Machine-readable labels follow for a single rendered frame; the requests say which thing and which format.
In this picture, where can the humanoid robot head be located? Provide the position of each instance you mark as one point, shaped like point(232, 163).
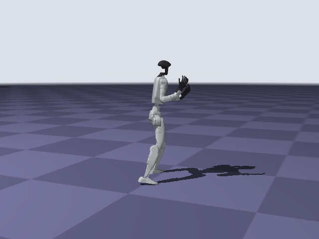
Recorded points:
point(164, 65)

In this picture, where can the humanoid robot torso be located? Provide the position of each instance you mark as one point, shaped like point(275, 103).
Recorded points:
point(156, 98)

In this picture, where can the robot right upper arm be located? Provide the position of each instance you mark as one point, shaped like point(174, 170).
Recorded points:
point(163, 84)

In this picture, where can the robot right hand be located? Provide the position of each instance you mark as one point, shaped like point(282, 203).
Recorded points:
point(182, 84)

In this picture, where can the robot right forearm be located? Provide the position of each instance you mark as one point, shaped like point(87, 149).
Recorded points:
point(169, 98)

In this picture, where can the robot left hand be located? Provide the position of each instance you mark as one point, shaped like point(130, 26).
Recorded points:
point(185, 92)

